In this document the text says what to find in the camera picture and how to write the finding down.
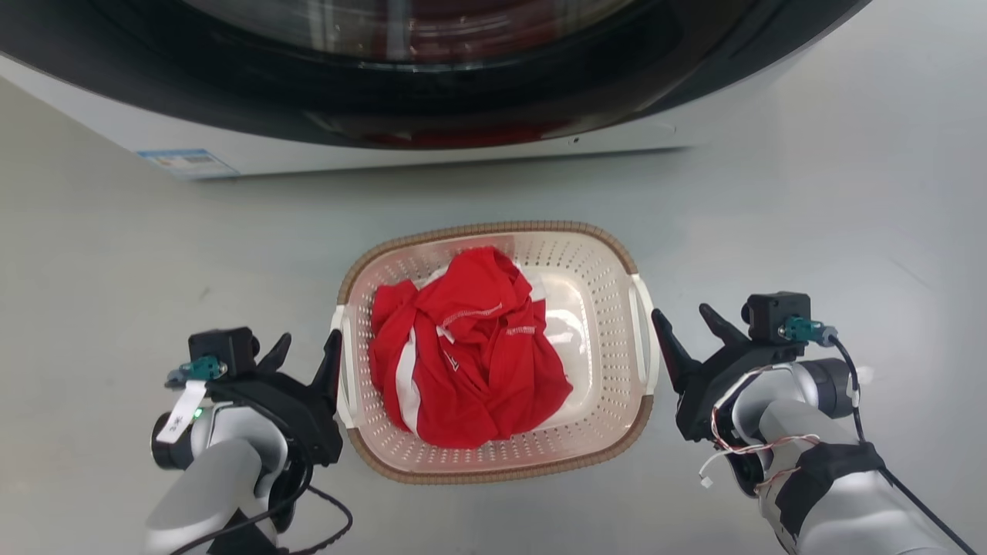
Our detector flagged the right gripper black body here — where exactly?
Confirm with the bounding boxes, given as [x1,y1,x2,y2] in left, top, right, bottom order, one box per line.
[675,341,807,443]

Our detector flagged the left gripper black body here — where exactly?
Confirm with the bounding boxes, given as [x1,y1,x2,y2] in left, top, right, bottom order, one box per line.
[204,370,345,468]

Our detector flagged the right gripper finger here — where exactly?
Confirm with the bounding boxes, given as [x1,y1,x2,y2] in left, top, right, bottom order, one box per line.
[699,303,750,348]
[652,308,699,395]

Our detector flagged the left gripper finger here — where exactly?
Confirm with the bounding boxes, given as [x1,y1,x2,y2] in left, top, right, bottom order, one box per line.
[308,329,344,410]
[258,332,293,375]

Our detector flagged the white plastic laundry basket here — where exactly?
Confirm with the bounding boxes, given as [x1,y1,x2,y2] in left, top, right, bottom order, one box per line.
[331,221,662,486]

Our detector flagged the white paper tag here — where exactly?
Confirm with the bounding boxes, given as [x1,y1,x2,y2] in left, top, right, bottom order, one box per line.
[156,379,208,445]

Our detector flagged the red white sports shirt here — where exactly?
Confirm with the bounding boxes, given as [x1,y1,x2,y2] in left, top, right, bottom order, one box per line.
[367,246,574,450]

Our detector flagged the blue white energy label sticker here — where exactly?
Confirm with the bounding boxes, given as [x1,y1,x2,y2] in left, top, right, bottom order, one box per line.
[137,148,241,180]

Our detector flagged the round black washer door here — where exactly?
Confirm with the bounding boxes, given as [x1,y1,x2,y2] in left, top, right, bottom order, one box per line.
[0,0,874,150]

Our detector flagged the white front-load washing machine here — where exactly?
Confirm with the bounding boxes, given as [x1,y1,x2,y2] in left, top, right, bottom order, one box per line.
[0,0,874,181]

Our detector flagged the red white thin wires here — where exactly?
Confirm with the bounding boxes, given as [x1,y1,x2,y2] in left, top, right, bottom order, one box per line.
[698,365,823,496]

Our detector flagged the left teal cable connector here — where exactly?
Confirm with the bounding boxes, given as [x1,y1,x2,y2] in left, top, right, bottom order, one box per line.
[164,356,228,388]

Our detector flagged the teal cable connector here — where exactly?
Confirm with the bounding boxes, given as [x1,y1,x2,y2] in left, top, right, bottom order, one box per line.
[778,317,839,348]
[164,356,228,388]

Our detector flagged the right teal cable connector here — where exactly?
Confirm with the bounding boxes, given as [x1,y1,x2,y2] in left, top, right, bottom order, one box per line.
[778,317,839,348]

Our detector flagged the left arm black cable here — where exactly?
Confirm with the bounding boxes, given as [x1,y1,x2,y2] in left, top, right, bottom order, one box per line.
[168,461,355,555]

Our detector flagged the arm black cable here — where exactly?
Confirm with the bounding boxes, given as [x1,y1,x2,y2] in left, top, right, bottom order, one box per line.
[828,335,982,555]
[168,461,355,555]

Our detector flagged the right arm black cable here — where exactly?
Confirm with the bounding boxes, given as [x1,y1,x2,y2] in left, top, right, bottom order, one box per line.
[828,335,982,555]

